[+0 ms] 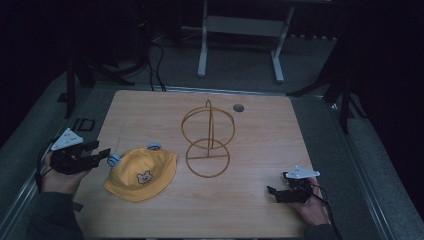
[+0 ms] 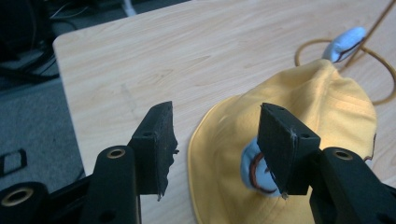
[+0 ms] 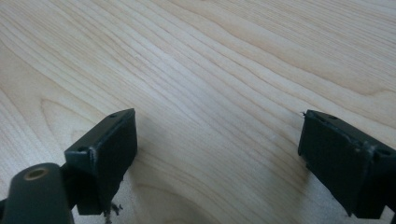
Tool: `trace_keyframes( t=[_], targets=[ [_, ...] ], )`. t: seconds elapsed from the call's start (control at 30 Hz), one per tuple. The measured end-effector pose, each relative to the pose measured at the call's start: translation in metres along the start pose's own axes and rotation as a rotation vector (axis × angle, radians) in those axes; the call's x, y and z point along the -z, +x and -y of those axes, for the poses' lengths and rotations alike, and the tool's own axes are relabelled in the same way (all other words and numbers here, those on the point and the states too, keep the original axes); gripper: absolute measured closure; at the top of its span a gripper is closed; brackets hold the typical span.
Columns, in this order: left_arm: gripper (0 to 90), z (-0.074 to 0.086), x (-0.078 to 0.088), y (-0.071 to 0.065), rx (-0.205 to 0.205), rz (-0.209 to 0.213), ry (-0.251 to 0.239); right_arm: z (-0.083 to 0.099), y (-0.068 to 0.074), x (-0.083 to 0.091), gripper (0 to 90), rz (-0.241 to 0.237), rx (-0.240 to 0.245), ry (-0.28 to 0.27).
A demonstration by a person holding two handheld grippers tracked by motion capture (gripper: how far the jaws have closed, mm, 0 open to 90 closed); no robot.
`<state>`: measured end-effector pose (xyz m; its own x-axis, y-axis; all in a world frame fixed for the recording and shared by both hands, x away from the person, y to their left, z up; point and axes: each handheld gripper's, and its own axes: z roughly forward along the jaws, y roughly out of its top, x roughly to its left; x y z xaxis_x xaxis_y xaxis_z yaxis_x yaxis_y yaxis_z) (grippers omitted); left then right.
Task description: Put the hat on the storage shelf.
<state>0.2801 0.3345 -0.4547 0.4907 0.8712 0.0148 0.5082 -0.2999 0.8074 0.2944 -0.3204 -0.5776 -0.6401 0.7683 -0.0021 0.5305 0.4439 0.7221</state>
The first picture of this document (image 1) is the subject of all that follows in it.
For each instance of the white metal desk frame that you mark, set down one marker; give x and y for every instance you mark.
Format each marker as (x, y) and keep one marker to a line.
(245, 26)

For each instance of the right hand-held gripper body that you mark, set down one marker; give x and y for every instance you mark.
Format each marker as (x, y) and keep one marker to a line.
(298, 191)

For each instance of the yellow bucket hat bear print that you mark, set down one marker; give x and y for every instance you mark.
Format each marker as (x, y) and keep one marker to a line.
(140, 173)

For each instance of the person's right hand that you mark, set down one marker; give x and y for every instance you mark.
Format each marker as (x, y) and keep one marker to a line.
(313, 211)

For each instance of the grey round table grommet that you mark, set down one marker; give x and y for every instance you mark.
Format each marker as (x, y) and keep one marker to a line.
(238, 108)

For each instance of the person's left hand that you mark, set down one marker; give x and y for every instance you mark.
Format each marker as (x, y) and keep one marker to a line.
(60, 183)

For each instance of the silver metal rail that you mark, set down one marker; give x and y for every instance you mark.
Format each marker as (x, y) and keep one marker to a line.
(18, 203)
(363, 186)
(220, 90)

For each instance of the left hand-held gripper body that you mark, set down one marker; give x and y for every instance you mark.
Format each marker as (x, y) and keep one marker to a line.
(68, 163)

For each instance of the black tripod stand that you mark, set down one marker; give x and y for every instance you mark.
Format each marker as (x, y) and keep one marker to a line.
(70, 86)
(345, 106)

